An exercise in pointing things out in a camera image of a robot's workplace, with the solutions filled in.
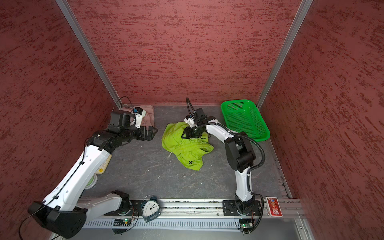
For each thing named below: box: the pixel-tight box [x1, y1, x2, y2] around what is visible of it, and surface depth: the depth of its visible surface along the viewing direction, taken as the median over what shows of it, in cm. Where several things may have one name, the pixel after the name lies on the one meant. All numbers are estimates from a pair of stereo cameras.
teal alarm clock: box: [141, 196, 162, 222], surface depth 72 cm
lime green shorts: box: [161, 121, 214, 171], surface depth 91 cm
